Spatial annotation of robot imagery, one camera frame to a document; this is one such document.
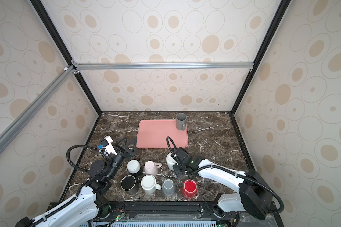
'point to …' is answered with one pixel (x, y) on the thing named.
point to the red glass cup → (190, 189)
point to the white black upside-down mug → (134, 168)
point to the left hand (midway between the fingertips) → (134, 138)
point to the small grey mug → (167, 187)
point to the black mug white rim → (128, 183)
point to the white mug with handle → (170, 161)
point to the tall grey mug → (181, 121)
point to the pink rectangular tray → (153, 134)
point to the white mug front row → (148, 183)
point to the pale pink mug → (150, 167)
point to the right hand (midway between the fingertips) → (178, 166)
